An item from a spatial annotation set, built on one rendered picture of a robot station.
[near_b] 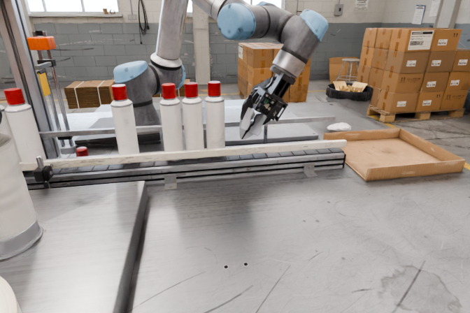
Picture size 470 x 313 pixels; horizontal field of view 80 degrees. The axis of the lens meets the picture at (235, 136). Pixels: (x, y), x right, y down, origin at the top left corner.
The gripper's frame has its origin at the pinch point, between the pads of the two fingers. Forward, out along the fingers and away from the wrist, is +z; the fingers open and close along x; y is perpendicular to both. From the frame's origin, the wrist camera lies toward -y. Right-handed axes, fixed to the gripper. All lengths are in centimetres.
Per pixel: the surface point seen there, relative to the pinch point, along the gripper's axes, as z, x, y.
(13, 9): 0, -64, -12
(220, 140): 3.9, -5.5, 2.3
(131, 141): 14.2, -26.1, 2.2
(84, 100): 155, -106, -375
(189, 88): -5.0, -19.3, 2.0
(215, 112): -2.6, -10.8, 2.5
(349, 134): -13.8, 39.0, -12.1
